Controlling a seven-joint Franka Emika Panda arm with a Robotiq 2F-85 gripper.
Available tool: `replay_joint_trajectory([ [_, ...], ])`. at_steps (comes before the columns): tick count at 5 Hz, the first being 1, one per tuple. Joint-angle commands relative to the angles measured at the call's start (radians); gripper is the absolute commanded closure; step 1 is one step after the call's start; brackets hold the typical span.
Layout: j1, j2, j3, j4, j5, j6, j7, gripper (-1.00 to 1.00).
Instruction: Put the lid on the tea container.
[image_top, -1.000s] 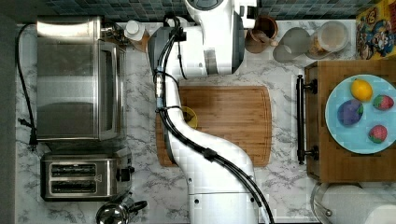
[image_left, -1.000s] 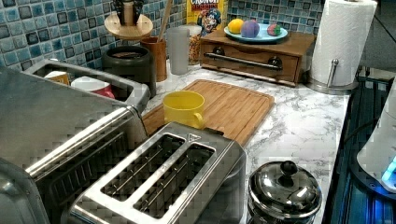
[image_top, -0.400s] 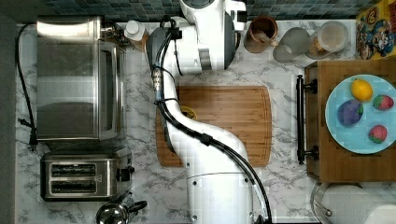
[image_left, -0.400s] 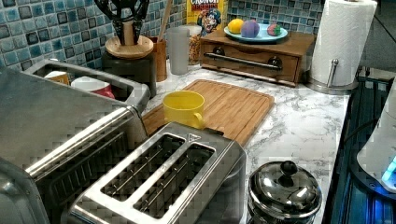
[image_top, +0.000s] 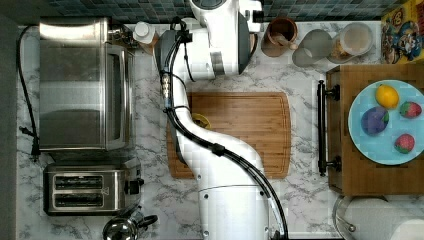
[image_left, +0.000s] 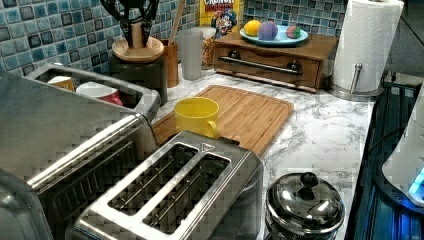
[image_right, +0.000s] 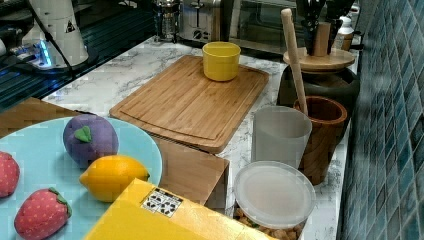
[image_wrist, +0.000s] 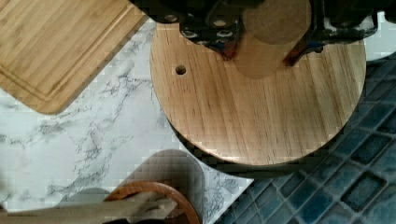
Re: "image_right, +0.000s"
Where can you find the silver two-slot toaster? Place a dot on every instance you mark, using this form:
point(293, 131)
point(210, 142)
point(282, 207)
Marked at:
point(200, 20)

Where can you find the yellow cardboard box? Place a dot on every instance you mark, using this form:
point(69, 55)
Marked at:
point(146, 212)

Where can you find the bamboo cutting board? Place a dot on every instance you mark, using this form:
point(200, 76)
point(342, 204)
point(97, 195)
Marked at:
point(182, 104)

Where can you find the stainless toaster oven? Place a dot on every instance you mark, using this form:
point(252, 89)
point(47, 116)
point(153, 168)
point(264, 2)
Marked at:
point(257, 25)

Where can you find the purple toy plum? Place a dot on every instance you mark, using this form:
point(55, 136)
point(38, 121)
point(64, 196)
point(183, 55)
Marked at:
point(88, 137)

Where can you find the wooden rolling pin stick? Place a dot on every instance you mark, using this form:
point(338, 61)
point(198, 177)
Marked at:
point(291, 44)

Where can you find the frosted plastic cup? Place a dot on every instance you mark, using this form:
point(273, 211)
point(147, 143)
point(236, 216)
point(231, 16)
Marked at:
point(280, 134)

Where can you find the yellow mug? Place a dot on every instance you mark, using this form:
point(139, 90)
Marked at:
point(221, 60)

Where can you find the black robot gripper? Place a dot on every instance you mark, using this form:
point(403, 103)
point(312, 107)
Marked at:
point(311, 9)

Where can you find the plastic container with clear lid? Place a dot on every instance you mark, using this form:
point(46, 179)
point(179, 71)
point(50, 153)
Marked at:
point(273, 198)

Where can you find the wooden utensil holder cup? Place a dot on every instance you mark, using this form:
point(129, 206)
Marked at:
point(328, 119)

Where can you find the yellow toy lemon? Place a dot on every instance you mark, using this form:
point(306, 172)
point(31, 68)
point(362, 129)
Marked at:
point(107, 177)

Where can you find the dark round tea container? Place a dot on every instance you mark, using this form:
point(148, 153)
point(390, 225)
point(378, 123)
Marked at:
point(342, 87)

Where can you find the red toy strawberry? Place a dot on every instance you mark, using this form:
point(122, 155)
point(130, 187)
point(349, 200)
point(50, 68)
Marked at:
point(42, 214)
point(9, 174)

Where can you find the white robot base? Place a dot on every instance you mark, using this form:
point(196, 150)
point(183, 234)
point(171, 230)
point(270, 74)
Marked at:
point(54, 45)

